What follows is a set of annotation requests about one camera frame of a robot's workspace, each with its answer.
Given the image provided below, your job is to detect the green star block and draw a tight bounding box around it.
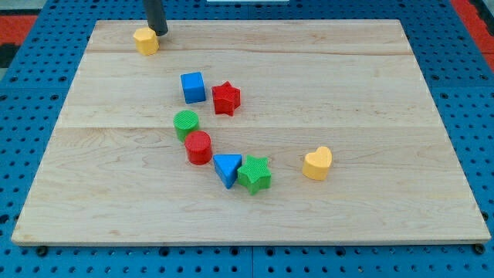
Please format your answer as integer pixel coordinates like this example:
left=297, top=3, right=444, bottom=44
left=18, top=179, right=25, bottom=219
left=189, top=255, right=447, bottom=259
left=237, top=155, right=272, bottom=195

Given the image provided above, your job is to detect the red star block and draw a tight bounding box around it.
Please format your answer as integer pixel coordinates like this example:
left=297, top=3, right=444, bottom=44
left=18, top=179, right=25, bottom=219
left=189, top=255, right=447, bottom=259
left=211, top=81, right=241, bottom=117

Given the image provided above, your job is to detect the light wooden board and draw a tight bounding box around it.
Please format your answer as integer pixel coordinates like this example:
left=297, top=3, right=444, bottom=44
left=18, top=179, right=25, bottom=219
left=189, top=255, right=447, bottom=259
left=12, top=19, right=491, bottom=246

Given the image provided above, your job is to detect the blue triangle block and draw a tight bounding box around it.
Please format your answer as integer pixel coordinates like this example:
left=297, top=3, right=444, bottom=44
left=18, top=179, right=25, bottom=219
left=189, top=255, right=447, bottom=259
left=213, top=154, right=242, bottom=189

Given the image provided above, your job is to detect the red cylinder block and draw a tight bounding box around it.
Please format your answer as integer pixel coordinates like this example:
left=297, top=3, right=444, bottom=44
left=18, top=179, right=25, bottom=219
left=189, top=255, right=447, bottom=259
left=184, top=131, right=212, bottom=165

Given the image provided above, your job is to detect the green cylinder block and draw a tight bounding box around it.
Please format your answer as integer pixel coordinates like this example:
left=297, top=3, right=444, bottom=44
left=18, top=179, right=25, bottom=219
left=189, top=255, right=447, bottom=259
left=173, top=110, right=200, bottom=142

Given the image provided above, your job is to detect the yellow heart block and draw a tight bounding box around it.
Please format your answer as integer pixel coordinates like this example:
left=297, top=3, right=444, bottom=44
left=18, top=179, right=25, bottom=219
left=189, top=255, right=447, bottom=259
left=302, top=146, right=333, bottom=181

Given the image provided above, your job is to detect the blue cube block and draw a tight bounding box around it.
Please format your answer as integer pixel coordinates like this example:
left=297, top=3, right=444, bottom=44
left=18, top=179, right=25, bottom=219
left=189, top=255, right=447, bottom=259
left=181, top=72, right=206, bottom=104

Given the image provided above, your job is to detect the yellow hexagon block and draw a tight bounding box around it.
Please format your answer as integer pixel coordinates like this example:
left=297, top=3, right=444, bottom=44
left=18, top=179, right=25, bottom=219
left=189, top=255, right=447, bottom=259
left=133, top=27, right=159, bottom=56

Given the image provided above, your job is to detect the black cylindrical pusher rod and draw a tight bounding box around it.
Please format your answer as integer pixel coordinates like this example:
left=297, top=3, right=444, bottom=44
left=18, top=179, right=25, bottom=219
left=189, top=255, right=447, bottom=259
left=143, top=0, right=168, bottom=36

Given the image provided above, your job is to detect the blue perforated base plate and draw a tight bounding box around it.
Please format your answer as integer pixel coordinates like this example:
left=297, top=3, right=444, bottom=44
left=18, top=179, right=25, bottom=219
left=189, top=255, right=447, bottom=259
left=1, top=0, right=493, bottom=277

